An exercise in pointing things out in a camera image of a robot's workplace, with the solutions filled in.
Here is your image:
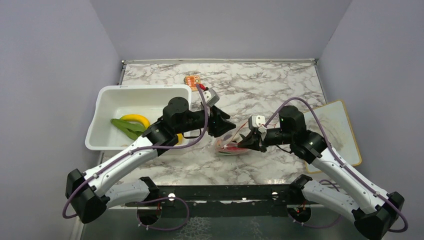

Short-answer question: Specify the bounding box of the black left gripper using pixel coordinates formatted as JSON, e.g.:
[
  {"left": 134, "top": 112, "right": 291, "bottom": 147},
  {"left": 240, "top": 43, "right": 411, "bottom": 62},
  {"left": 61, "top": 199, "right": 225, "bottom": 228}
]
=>
[{"left": 175, "top": 104, "right": 237, "bottom": 138}]

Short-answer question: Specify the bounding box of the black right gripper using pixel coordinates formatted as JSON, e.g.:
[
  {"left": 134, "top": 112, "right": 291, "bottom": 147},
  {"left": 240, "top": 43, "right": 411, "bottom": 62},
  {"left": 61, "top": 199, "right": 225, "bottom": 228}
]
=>
[{"left": 238, "top": 127, "right": 294, "bottom": 153}]

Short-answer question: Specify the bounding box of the purple passion fruit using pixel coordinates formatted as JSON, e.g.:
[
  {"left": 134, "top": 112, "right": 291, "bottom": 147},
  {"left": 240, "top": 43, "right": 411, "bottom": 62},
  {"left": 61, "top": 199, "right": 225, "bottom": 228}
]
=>
[{"left": 222, "top": 134, "right": 232, "bottom": 141}]

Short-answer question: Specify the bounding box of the clear orange-zipper zip bag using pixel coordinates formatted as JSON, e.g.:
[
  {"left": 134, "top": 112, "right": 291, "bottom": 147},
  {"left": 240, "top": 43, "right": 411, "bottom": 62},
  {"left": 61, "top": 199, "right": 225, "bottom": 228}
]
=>
[{"left": 213, "top": 120, "right": 282, "bottom": 157}]

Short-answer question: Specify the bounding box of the red chili pepper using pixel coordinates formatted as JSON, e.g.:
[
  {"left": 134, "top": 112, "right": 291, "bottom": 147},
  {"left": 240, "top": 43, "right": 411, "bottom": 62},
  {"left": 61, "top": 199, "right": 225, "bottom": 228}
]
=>
[{"left": 217, "top": 145, "right": 250, "bottom": 156}]

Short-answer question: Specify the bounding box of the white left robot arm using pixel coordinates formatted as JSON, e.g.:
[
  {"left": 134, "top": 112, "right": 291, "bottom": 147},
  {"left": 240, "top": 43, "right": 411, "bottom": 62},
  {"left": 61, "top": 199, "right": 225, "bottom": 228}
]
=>
[{"left": 62, "top": 97, "right": 236, "bottom": 224}]

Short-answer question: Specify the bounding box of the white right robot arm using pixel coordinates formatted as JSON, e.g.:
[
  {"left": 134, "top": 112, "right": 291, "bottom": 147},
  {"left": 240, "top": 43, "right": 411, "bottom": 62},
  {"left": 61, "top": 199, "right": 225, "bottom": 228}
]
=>
[{"left": 238, "top": 105, "right": 405, "bottom": 240}]

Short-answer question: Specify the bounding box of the yellow mango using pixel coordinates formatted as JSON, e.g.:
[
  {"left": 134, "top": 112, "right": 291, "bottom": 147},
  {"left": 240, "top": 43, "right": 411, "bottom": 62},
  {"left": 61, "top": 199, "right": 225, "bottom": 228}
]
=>
[{"left": 177, "top": 133, "right": 184, "bottom": 145}]

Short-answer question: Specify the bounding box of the yellow banana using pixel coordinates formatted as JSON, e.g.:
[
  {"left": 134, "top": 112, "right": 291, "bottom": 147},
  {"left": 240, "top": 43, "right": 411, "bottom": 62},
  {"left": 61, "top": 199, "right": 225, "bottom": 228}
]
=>
[{"left": 120, "top": 114, "right": 151, "bottom": 128}]

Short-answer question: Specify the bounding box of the green leaf vegetable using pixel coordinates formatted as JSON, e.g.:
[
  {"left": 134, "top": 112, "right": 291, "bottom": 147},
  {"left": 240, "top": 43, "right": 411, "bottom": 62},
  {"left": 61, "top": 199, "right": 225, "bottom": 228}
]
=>
[{"left": 110, "top": 118, "right": 147, "bottom": 141}]

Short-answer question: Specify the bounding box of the white board yellow rim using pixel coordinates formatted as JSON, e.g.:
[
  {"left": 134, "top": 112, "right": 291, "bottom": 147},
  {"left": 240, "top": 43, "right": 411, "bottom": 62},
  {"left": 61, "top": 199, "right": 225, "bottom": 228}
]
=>
[{"left": 314, "top": 100, "right": 362, "bottom": 167}]

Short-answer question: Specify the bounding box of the white plastic bin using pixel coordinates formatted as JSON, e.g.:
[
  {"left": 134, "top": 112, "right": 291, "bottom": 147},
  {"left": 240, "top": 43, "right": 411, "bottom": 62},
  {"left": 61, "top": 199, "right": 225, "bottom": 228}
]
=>
[{"left": 85, "top": 84, "right": 192, "bottom": 152}]

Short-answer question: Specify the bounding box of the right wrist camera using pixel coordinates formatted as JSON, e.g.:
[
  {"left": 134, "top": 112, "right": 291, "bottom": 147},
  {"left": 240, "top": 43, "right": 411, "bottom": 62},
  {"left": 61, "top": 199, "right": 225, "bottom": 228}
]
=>
[{"left": 248, "top": 114, "right": 267, "bottom": 134}]

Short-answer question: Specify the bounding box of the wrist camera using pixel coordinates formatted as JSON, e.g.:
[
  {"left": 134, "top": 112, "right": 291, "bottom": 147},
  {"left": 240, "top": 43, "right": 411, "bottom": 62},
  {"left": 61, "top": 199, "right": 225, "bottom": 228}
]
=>
[
  {"left": 248, "top": 114, "right": 267, "bottom": 134},
  {"left": 202, "top": 88, "right": 220, "bottom": 108}
]

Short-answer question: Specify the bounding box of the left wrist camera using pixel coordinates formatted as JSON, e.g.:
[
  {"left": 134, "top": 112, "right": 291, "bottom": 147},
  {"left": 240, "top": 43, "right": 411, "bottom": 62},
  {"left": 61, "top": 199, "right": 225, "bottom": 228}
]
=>
[{"left": 202, "top": 88, "right": 220, "bottom": 108}]

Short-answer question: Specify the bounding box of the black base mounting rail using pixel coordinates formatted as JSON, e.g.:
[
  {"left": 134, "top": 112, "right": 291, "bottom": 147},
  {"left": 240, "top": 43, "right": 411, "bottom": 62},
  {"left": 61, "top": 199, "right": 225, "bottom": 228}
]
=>
[{"left": 125, "top": 178, "right": 312, "bottom": 224}]

